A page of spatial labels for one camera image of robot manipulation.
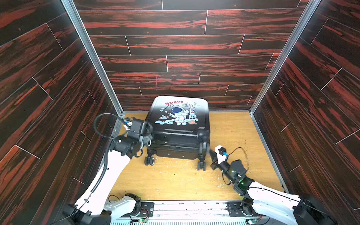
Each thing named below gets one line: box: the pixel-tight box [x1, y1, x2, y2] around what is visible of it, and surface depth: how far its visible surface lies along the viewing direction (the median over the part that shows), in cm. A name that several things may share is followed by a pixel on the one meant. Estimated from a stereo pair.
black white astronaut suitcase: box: [144, 95, 211, 172], surface depth 84 cm
